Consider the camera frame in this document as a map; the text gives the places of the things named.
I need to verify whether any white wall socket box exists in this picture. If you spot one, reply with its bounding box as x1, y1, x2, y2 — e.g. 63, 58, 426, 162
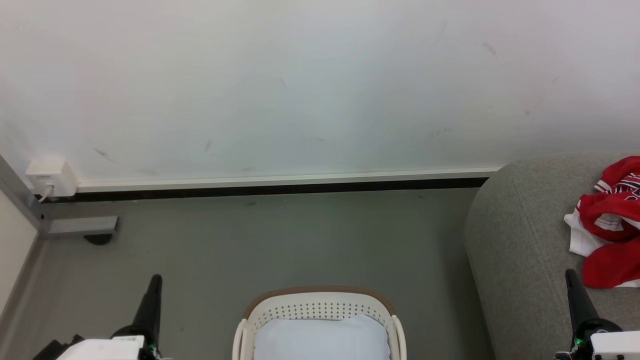
25, 159, 79, 198

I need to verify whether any grey fabric sofa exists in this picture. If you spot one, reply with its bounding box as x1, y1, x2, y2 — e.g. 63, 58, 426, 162
464, 152, 640, 360

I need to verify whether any light blue cloth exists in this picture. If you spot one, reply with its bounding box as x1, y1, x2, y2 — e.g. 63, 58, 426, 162
253, 314, 392, 360

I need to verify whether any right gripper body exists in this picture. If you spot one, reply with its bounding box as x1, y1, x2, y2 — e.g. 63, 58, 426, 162
569, 318, 640, 360

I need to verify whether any white perforated laundry basket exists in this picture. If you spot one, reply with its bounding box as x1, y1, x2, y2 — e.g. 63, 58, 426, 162
232, 286, 407, 360

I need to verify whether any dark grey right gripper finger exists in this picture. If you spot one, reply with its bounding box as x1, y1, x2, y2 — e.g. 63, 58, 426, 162
565, 269, 587, 328
571, 270, 602, 327

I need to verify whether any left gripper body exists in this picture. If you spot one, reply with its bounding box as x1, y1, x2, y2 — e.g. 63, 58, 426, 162
56, 325, 162, 360

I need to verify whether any red and white sports jersey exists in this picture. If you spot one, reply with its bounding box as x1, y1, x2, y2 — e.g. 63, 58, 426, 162
564, 156, 640, 289

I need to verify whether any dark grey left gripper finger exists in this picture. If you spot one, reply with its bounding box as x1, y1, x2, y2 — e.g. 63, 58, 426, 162
148, 274, 163, 335
131, 276, 157, 332

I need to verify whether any white and black baseboard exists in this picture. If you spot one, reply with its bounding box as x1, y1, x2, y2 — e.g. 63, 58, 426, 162
37, 167, 503, 204

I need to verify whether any grey metal frame foot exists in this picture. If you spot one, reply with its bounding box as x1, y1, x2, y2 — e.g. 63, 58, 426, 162
0, 155, 119, 316

